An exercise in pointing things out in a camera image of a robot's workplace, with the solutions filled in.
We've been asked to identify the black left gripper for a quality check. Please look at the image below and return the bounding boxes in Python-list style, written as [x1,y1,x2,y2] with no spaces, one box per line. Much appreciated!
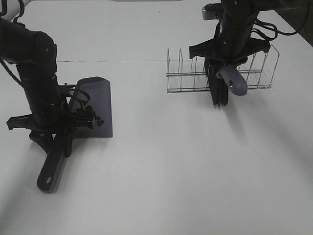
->
[6,80,93,157]

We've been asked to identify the chrome wire dish rack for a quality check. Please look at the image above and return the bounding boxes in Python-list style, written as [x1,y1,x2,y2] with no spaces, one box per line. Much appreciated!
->
[165,45,280,93]

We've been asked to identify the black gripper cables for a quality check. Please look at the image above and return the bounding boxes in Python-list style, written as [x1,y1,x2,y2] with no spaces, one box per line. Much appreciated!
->
[52,83,95,130]
[249,0,311,41]

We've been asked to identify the grey plastic dustpan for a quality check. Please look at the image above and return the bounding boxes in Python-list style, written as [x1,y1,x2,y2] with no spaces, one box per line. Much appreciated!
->
[37,77,113,193]

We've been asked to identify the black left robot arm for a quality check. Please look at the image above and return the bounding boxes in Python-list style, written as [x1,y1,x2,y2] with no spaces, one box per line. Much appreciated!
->
[0,19,92,157]

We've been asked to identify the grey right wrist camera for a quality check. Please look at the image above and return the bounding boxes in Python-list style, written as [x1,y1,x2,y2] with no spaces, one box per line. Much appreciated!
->
[202,3,224,21]

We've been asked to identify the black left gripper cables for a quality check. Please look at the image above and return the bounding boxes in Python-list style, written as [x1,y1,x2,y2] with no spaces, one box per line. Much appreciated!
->
[52,83,95,130]

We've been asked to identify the grey hand brush black bristles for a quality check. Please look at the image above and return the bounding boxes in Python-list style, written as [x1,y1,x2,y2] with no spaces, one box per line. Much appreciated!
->
[204,58,248,106]

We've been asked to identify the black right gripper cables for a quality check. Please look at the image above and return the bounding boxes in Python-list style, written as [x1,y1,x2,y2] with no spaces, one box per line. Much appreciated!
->
[249,0,311,41]

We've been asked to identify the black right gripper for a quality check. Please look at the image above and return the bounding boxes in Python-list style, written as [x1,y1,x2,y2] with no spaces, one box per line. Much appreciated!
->
[189,9,270,64]

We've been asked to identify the pile of coffee beans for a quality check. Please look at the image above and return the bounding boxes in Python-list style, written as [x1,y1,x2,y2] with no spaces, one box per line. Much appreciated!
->
[75,105,104,126]

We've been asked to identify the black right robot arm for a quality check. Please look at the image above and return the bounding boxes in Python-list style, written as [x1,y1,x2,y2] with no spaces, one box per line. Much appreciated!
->
[189,0,303,64]

